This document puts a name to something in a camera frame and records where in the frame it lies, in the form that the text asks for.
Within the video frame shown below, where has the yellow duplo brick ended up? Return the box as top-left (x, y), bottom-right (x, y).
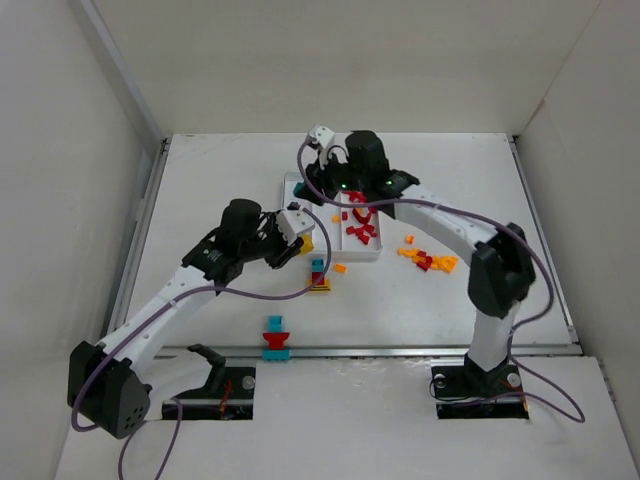
top-left (299, 235), bottom-right (314, 255)

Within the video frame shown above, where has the teal duplo brick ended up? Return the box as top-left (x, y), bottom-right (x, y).
top-left (293, 182), bottom-right (307, 199)

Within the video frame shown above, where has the teal frog duplo piece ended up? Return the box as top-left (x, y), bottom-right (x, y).
top-left (262, 315), bottom-right (291, 362)

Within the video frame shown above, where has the red arch lego piece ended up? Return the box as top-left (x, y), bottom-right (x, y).
top-left (351, 207), bottom-right (373, 225)

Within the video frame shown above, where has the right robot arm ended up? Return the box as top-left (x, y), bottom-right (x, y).
top-left (296, 125), bottom-right (536, 382)

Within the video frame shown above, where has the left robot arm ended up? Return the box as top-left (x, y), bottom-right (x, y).
top-left (67, 199), bottom-right (318, 439)

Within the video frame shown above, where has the white three-compartment tray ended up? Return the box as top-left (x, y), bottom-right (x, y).
top-left (283, 172), bottom-right (382, 263)

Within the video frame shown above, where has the teal red yellow duplo stack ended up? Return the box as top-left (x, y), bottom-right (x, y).
top-left (307, 258), bottom-right (332, 293)

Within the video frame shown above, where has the red orange lego pile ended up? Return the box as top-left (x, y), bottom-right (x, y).
top-left (396, 234), bottom-right (459, 274)

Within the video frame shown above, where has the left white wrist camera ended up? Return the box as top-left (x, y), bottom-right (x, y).
top-left (276, 209), bottom-right (316, 246)

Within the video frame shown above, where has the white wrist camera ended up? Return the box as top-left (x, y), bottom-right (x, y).
top-left (276, 209), bottom-right (316, 246)
top-left (306, 124), bottom-right (336, 170)

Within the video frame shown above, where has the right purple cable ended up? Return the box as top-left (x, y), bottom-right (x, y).
top-left (297, 138), bottom-right (586, 424)

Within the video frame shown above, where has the purple cable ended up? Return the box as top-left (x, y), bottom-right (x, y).
top-left (297, 138), bottom-right (586, 424)
top-left (70, 202), bottom-right (333, 480)

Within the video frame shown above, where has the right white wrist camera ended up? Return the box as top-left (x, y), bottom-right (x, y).
top-left (306, 124), bottom-right (336, 170)

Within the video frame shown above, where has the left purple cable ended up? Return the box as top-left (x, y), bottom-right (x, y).
top-left (70, 202), bottom-right (333, 480)

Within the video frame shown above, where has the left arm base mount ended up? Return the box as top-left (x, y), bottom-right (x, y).
top-left (175, 344), bottom-right (257, 421)

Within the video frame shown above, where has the aluminium front rail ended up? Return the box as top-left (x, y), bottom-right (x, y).
top-left (214, 345), bottom-right (476, 359)

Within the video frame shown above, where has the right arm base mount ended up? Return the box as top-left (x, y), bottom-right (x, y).
top-left (429, 363), bottom-right (529, 420)

